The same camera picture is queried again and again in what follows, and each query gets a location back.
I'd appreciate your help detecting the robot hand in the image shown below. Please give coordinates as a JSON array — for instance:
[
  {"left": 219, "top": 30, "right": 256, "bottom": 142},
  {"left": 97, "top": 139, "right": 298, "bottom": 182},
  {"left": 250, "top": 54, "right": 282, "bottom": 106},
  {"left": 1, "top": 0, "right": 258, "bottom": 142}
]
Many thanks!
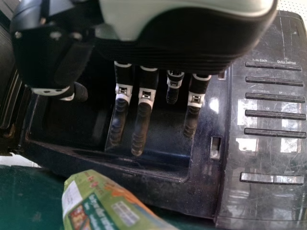
[{"left": 10, "top": 0, "right": 278, "bottom": 157}]

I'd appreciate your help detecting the black oven with glass door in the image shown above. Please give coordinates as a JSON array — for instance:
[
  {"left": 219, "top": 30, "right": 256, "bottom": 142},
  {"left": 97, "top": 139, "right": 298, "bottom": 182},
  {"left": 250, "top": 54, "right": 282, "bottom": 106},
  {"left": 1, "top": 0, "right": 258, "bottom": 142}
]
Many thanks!
[{"left": 0, "top": 0, "right": 307, "bottom": 230}]

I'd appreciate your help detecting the yellow-green biscuit packet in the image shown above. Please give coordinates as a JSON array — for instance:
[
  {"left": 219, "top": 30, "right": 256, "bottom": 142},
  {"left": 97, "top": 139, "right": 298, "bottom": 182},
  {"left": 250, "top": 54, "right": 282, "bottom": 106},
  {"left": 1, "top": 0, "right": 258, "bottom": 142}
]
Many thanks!
[{"left": 61, "top": 169, "right": 178, "bottom": 230}]

